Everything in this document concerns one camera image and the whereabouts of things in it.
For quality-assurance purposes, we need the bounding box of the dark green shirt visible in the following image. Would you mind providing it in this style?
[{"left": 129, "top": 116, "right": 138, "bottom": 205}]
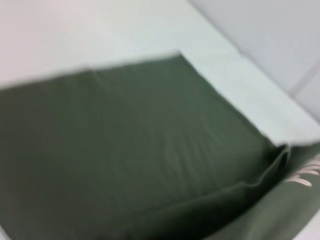
[{"left": 0, "top": 53, "right": 320, "bottom": 240}]

